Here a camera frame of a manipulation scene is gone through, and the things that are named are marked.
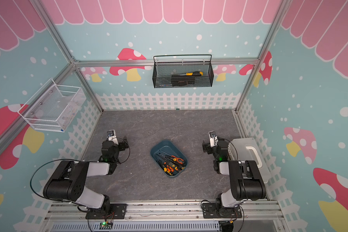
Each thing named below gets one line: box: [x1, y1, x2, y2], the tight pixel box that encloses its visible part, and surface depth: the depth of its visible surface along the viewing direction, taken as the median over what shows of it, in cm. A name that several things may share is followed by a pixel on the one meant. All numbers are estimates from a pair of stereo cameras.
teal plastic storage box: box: [150, 140, 189, 179], surface depth 94 cm
